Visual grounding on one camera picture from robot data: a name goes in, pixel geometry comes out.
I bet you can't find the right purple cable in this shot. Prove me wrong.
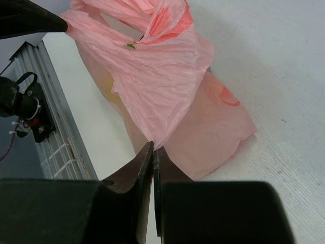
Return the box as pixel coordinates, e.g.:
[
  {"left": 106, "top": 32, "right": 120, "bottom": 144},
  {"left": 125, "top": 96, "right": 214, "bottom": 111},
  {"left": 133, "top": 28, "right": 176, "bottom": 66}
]
[{"left": 0, "top": 129, "right": 17, "bottom": 162}]

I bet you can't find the aluminium frame rail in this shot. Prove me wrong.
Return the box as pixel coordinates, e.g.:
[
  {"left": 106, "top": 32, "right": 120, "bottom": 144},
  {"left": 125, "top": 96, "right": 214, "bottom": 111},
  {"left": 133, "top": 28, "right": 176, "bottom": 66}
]
[{"left": 1, "top": 43, "right": 98, "bottom": 180}]

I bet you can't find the pink plastic bag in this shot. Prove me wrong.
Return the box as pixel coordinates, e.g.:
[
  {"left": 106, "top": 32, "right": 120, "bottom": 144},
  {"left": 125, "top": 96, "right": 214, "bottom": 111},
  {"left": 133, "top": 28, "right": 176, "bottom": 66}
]
[{"left": 62, "top": 1, "right": 257, "bottom": 179}]

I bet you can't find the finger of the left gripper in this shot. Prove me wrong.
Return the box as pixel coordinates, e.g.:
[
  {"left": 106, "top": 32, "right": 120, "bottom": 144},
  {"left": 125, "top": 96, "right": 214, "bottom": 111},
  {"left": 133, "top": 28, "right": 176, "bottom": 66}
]
[{"left": 1, "top": 1, "right": 68, "bottom": 39}]

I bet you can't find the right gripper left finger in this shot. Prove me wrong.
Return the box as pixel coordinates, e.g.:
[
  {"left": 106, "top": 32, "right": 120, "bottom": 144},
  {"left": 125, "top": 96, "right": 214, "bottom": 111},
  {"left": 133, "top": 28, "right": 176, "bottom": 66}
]
[{"left": 83, "top": 142, "right": 153, "bottom": 243}]

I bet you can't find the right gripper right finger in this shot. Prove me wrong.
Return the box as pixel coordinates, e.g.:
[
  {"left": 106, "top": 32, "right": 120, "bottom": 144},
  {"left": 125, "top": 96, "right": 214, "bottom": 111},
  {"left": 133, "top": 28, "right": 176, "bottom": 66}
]
[{"left": 153, "top": 147, "right": 217, "bottom": 243}]

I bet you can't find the yellow fake fruit in bag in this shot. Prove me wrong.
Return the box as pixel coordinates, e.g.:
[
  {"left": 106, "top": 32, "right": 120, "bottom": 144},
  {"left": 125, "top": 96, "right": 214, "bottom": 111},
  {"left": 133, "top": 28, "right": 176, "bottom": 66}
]
[{"left": 99, "top": 75, "right": 124, "bottom": 108}]

